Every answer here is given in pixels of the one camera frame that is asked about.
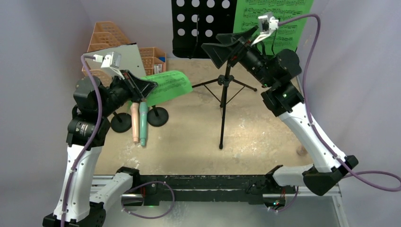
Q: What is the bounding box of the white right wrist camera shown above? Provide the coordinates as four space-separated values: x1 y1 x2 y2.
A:
252 12 279 45

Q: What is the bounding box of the peach plastic file organizer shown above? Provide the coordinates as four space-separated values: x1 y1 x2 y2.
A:
85 21 167 78

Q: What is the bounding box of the black round microphone stand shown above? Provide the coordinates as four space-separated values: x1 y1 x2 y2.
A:
111 112 131 133

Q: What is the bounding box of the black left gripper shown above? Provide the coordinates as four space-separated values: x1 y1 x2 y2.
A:
98 69 157 117

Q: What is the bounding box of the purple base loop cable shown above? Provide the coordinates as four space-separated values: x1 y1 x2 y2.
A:
121 181 176 220

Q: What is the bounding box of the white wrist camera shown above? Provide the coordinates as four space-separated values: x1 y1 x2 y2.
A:
252 12 279 45
93 52 122 77

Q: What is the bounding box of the mint green toy microphone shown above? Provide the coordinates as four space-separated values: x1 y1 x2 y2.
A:
139 102 148 147

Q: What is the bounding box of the green sheet music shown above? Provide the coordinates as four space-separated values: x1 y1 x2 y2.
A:
233 0 314 55
142 70 193 107

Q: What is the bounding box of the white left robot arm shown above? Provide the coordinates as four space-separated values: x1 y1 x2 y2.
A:
43 70 158 227

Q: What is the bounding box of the pink toy microphone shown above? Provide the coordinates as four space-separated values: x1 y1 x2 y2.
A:
130 102 139 143

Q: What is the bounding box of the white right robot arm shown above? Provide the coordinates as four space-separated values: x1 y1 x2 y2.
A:
201 28 358 196

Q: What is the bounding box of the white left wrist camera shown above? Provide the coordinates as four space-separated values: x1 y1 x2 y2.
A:
93 52 122 77

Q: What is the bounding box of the pink round object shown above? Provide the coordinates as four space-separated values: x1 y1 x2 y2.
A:
296 146 308 156

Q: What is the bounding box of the black music stand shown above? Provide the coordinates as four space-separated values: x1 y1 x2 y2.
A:
171 0 257 149

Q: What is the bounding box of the grey folder board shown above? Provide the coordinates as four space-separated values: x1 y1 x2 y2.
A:
85 43 146 82

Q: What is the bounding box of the white marker tube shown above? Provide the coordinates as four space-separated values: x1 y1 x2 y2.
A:
153 64 163 74

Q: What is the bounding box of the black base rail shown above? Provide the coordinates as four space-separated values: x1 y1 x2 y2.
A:
127 175 296 206

